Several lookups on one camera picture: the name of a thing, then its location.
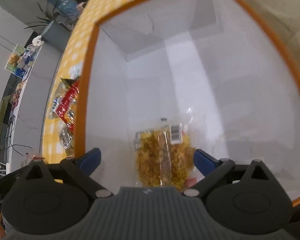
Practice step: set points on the orange cardboard box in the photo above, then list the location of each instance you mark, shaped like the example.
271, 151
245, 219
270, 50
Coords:
212, 66

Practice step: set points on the peanut snack bag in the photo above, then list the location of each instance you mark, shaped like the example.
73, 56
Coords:
66, 138

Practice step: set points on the white tv cabinet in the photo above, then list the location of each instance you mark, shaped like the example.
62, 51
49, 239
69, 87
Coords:
25, 129

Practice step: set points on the grey trash bin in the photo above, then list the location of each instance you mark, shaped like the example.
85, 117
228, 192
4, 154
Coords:
56, 35

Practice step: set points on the blue water bottle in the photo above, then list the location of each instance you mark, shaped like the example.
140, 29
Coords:
67, 8

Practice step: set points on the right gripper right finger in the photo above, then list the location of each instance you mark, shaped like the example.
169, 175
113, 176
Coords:
213, 170

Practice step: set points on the clear bag yellow noodle snack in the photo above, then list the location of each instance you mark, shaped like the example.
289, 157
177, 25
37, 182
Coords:
164, 152

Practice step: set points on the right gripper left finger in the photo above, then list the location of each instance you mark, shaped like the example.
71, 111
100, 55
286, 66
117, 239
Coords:
76, 172

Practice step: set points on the yellow checkered tablecloth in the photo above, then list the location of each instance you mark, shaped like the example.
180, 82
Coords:
77, 49

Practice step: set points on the red snack bag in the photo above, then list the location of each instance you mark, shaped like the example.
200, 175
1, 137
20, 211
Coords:
66, 107

